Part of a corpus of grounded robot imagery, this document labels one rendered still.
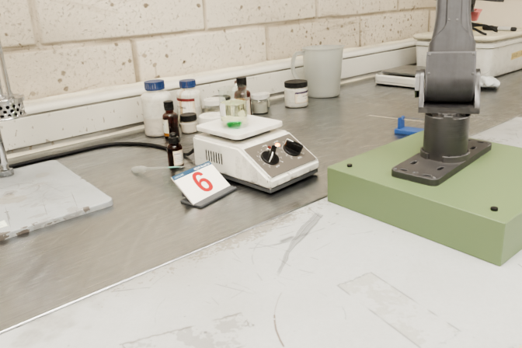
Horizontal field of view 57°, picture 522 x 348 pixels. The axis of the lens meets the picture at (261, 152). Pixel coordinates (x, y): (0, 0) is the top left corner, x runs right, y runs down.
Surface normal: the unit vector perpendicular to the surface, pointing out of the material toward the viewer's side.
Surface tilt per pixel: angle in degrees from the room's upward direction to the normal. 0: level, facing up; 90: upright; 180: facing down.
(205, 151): 90
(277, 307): 0
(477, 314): 0
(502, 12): 90
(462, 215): 90
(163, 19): 90
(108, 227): 0
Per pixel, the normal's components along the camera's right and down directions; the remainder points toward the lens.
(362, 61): 0.64, 0.21
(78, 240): -0.05, -0.95
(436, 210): -0.77, 0.23
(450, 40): -0.29, -0.07
